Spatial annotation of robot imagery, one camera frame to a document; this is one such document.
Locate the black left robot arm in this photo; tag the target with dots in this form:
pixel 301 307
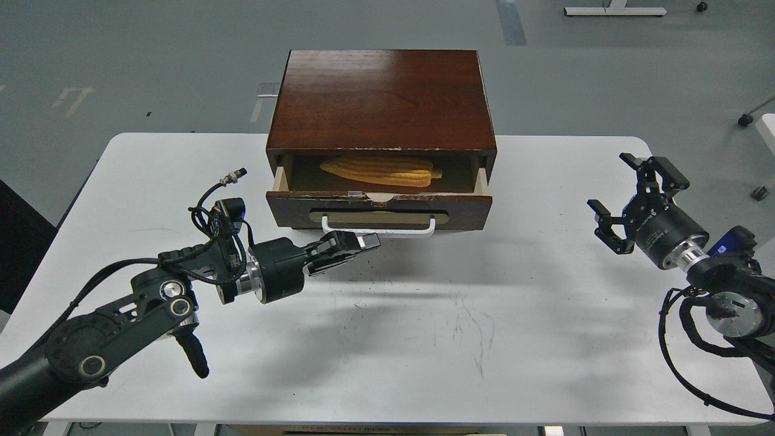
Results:
pixel 130 304

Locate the yellow corn cob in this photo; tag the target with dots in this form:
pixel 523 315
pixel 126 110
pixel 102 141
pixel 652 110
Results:
pixel 414 172

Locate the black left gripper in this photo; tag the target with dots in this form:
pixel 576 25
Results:
pixel 280 263

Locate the dark wooden cabinet box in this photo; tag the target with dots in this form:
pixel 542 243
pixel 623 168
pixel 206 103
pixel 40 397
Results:
pixel 402 101

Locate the white stand base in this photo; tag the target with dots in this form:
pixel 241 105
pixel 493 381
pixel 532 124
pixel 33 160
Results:
pixel 614 8

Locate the white table edge right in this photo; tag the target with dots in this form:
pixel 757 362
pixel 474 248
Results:
pixel 766 128

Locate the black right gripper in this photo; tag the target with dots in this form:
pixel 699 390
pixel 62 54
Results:
pixel 652 221

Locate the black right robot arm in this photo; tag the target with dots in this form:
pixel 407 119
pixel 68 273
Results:
pixel 726 309

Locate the wooden drawer with white handle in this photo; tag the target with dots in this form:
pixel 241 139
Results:
pixel 303 196

